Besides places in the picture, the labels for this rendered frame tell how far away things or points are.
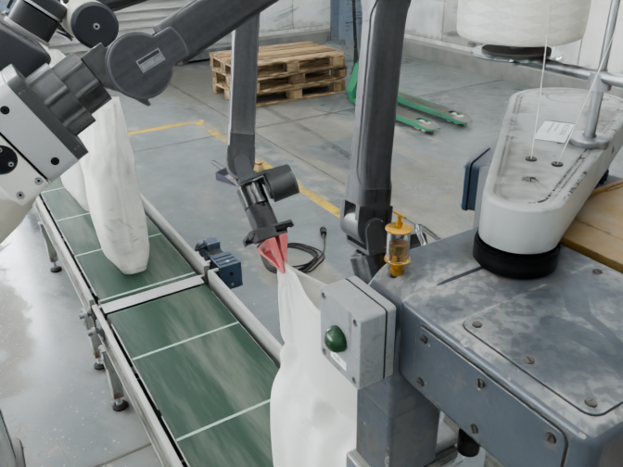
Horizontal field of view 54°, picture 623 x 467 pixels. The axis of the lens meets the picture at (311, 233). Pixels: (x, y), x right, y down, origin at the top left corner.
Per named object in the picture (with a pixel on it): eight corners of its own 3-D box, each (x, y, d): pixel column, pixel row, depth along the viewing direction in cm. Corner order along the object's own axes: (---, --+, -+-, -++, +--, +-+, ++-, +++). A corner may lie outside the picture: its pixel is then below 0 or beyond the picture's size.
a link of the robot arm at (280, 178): (228, 161, 135) (230, 157, 126) (276, 144, 137) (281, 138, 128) (247, 212, 136) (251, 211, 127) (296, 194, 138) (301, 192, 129)
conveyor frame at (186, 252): (12, 162, 404) (6, 142, 397) (85, 148, 426) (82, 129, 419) (98, 337, 231) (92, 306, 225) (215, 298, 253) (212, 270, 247)
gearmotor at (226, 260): (186, 265, 279) (183, 236, 272) (216, 257, 286) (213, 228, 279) (212, 296, 256) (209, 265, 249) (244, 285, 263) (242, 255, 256)
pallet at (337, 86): (212, 92, 670) (212, 79, 664) (308, 78, 722) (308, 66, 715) (243, 109, 606) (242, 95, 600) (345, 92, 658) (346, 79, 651)
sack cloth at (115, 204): (88, 236, 284) (55, 81, 251) (133, 225, 293) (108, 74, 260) (111, 282, 248) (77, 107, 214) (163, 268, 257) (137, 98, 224)
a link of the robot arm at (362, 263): (342, 252, 100) (355, 251, 94) (379, 241, 102) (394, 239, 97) (354, 293, 100) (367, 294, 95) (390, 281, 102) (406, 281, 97)
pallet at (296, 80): (211, 79, 663) (210, 65, 656) (307, 65, 718) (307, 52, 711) (246, 95, 599) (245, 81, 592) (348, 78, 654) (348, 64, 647)
